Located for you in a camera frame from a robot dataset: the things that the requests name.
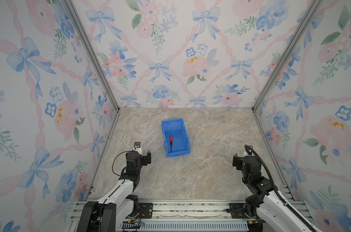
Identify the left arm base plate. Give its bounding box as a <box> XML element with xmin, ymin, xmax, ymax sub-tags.
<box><xmin>131</xmin><ymin>203</ymin><xmax>153</xmax><ymax>219</ymax></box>

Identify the blue plastic storage bin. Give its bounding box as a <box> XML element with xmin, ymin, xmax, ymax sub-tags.
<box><xmin>161</xmin><ymin>118</ymin><xmax>190</xmax><ymax>158</ymax></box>

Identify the red black screwdriver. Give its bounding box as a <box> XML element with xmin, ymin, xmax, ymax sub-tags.
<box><xmin>170</xmin><ymin>136</ymin><xmax>173</xmax><ymax>153</ymax></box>

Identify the aluminium corner post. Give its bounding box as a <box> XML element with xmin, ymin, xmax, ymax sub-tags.
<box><xmin>252</xmin><ymin>0</ymin><xmax>322</xmax><ymax>113</ymax></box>
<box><xmin>61</xmin><ymin>0</ymin><xmax>119</xmax><ymax>113</ymax></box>

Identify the left aluminium corner post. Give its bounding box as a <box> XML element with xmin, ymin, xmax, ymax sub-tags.
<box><xmin>61</xmin><ymin>0</ymin><xmax>119</xmax><ymax>113</ymax></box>

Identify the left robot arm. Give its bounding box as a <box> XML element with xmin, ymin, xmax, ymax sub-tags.
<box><xmin>76</xmin><ymin>148</ymin><xmax>152</xmax><ymax>232</ymax></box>

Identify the aluminium mounting rail frame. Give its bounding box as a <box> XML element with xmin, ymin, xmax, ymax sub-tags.
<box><xmin>66</xmin><ymin>185</ymin><xmax>315</xmax><ymax>232</ymax></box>

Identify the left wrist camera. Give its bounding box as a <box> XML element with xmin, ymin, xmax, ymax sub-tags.
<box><xmin>133</xmin><ymin>142</ymin><xmax>143</xmax><ymax>155</ymax></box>

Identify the right aluminium corner post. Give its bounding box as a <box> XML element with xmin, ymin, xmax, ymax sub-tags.
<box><xmin>252</xmin><ymin>0</ymin><xmax>322</xmax><ymax>113</ymax></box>

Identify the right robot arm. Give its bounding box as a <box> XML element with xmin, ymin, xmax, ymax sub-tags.
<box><xmin>232</xmin><ymin>154</ymin><xmax>320</xmax><ymax>232</ymax></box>

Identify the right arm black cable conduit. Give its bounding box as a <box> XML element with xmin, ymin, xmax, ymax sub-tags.
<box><xmin>244</xmin><ymin>144</ymin><xmax>317</xmax><ymax>232</ymax></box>

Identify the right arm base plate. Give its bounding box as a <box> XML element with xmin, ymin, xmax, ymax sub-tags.
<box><xmin>226</xmin><ymin>203</ymin><xmax>249</xmax><ymax>219</ymax></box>

